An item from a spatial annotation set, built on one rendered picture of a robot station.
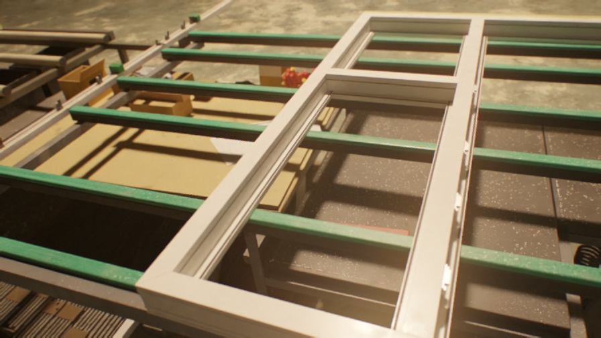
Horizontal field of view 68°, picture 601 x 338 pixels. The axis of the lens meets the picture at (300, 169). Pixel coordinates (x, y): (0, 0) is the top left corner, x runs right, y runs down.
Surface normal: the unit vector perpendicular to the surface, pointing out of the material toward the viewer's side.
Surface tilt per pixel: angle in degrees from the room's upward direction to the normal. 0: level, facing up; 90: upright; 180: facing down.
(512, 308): 0
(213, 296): 0
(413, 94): 90
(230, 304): 0
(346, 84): 90
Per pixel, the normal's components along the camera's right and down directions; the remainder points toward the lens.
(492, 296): -0.09, -0.81
